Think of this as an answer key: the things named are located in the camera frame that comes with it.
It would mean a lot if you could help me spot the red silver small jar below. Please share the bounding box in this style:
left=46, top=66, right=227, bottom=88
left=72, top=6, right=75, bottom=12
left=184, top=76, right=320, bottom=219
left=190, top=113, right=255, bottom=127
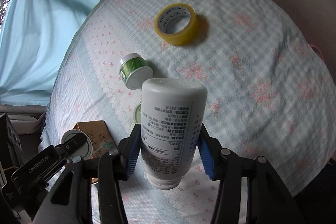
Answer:
left=61, top=129, right=93, bottom=160

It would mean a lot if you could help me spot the pale green lid jar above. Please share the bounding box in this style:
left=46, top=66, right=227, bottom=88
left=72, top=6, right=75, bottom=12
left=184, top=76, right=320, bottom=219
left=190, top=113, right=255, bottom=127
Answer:
left=133, top=102, right=142, bottom=124

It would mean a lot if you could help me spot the white pill bottle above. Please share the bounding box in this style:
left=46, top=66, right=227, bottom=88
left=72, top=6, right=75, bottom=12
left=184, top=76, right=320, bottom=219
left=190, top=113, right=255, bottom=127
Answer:
left=141, top=78, right=207, bottom=190

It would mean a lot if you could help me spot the green label white jar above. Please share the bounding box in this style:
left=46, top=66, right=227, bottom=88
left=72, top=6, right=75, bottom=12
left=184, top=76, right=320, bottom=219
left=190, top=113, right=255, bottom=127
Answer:
left=119, top=53, right=154, bottom=90

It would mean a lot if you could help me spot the yellow adhesive tape roll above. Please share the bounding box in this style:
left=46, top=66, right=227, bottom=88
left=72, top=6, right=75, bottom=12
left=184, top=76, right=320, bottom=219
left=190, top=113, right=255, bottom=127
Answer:
left=154, top=3, right=199, bottom=47

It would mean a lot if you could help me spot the brown cardboard box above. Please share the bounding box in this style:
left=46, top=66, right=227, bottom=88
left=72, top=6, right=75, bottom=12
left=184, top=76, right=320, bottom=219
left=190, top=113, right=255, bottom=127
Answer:
left=72, top=120, right=117, bottom=184

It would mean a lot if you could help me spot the floral checkered bed quilt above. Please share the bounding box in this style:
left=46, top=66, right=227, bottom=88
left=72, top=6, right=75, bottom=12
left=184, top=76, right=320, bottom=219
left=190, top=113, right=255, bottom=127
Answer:
left=41, top=0, right=335, bottom=223

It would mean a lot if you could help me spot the light blue curtain sheet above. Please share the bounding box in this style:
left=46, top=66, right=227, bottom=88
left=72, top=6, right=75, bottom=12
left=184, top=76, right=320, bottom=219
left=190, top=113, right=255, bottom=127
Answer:
left=1, top=0, right=100, bottom=106

